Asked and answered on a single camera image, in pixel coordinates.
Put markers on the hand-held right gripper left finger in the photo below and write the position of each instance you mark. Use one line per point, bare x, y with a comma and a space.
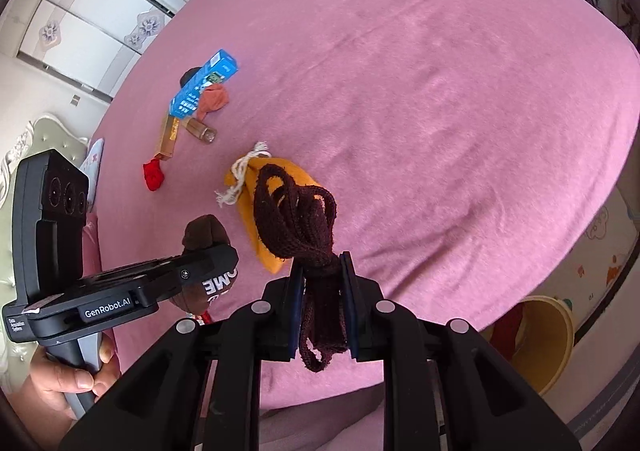
296, 316

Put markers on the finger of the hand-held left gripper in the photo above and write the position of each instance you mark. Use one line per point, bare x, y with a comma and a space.
210, 266

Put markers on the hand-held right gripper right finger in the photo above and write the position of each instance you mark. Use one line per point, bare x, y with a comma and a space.
352, 311

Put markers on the brown printed cloth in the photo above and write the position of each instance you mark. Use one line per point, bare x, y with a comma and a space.
202, 233

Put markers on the blue cardboard box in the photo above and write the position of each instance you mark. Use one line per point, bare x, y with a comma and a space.
200, 86

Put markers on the yellow plastic bin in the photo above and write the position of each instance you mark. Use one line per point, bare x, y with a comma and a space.
547, 341

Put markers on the person's left hand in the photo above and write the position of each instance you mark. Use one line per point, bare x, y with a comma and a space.
60, 381

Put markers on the printed pillow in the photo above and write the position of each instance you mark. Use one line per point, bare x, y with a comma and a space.
95, 166

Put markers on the red crumpled cloth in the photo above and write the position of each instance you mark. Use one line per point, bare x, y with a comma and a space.
153, 176

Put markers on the gold cardboard box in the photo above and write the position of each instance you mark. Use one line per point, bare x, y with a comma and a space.
167, 138

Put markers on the small brown glass bottle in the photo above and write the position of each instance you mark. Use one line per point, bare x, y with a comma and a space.
200, 130

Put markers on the orange crumpled cloth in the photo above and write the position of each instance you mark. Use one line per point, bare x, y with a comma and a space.
215, 98

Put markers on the dark knit sock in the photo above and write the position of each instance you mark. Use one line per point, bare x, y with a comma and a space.
189, 77

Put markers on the pink bedsheet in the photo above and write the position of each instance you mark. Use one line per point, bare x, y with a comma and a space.
410, 81

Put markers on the cartoon floor mat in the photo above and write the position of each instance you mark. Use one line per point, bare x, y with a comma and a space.
605, 256

